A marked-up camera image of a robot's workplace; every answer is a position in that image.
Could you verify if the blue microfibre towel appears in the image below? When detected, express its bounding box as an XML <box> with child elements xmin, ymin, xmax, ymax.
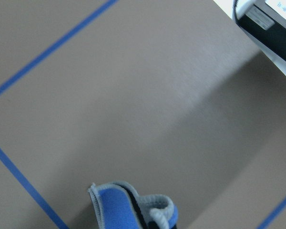
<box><xmin>88</xmin><ymin>181</ymin><xmax>178</xmax><ymax>229</ymax></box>

